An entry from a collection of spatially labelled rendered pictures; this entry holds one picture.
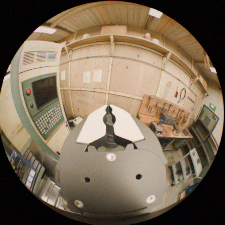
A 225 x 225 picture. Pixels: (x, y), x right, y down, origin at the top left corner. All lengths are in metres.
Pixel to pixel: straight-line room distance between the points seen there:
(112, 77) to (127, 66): 0.44
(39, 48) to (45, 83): 0.43
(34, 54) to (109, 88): 1.56
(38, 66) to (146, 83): 1.83
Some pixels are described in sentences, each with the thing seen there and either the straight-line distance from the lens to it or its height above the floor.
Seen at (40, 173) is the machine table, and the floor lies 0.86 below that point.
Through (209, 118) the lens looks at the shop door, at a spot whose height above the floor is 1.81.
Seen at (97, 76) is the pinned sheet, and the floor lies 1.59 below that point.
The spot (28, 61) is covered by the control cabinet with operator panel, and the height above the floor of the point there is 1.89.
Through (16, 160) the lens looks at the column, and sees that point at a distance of 1.84.
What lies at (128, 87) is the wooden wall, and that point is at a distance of 1.55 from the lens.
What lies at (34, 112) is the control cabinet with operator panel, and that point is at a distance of 0.78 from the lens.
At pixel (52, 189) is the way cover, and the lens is 1.19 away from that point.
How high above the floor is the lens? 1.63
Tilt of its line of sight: 32 degrees down
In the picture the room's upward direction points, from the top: 8 degrees clockwise
